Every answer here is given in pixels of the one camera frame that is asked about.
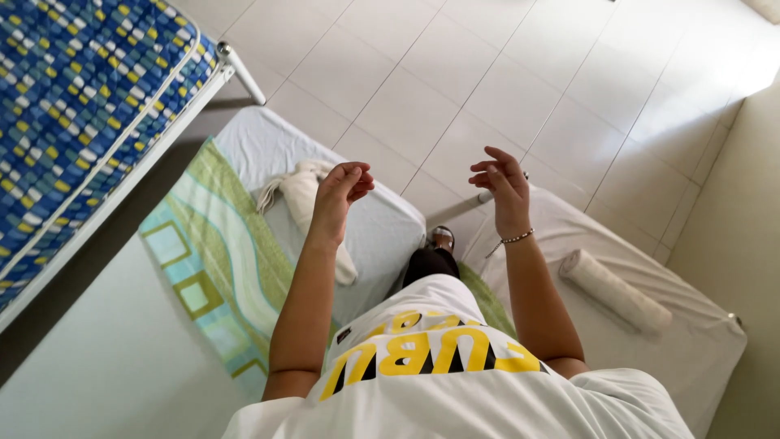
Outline person's right hand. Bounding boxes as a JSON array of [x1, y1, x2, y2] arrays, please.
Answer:
[[468, 146, 533, 240]]

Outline person's left hand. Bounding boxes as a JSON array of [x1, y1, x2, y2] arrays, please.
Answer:
[[308, 161, 376, 246]]

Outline folded white towel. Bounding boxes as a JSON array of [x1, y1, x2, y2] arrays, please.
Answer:
[[255, 159, 360, 287]]

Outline bed with light blue sheet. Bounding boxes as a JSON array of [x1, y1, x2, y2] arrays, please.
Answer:
[[0, 106, 427, 439]]

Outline brown sandal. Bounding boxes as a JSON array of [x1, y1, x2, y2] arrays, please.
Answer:
[[426, 225, 457, 252]]

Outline plain green bed runner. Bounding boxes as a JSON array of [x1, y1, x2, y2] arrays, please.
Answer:
[[456, 261, 519, 340]]

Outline black trousers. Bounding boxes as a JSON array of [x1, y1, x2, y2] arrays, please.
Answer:
[[401, 246, 462, 289]]

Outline green patterned bed runner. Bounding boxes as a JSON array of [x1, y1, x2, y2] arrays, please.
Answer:
[[138, 137, 340, 398]]

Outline rolled white towel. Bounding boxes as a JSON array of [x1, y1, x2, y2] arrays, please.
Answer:
[[559, 248, 674, 334]]

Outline white printed t-shirt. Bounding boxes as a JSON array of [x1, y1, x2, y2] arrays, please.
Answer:
[[222, 274, 696, 439]]

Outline bed with white sheet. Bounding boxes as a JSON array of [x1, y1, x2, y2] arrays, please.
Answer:
[[462, 183, 749, 439]]

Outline blue yellow checkered mattress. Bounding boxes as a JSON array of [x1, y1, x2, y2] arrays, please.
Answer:
[[0, 0, 219, 312]]

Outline beaded wrist bracelet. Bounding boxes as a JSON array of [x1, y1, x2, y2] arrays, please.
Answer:
[[485, 227, 536, 259]]

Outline white metal bed rail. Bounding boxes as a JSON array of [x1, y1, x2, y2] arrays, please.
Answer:
[[425, 172, 530, 230]]

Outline white metal bunk frame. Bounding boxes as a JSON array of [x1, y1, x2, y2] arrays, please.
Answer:
[[0, 41, 268, 334]]

